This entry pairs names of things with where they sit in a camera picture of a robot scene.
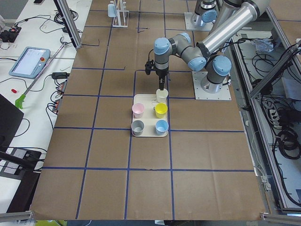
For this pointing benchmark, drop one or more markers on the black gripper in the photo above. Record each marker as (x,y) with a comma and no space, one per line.
(161,74)

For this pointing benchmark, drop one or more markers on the light blue plastic cup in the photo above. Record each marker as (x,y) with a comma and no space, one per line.
(161,127)
(112,12)

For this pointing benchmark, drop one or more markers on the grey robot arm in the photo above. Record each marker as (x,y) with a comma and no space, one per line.
(233,15)
(205,12)

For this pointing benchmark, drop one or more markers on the cream white plastic cup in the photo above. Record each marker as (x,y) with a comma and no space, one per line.
(161,95)

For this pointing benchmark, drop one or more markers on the yellow plastic cup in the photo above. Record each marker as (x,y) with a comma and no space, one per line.
(161,110)

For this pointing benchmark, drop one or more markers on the pink plastic cup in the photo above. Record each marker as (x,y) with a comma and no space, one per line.
(138,110)

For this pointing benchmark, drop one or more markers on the grey plastic cup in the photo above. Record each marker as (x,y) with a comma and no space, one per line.
(137,127)

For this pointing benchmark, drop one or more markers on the cream tray with rabbit print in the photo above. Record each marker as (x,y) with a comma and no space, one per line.
(149,117)

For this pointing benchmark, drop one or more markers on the blue teach pendant tablet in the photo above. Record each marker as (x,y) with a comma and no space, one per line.
(30,63)

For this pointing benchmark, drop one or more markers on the black monitor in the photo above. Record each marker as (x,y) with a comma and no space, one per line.
(10,120)

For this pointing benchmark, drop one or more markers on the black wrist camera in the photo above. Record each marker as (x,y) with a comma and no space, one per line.
(149,67)

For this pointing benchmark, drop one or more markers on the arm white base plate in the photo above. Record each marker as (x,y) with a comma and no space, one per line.
(194,22)
(205,90)

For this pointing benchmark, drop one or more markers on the white wire cup rack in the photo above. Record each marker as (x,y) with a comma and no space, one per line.
(121,21)

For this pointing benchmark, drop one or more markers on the aluminium frame post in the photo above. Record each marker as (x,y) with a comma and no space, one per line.
(65,13)

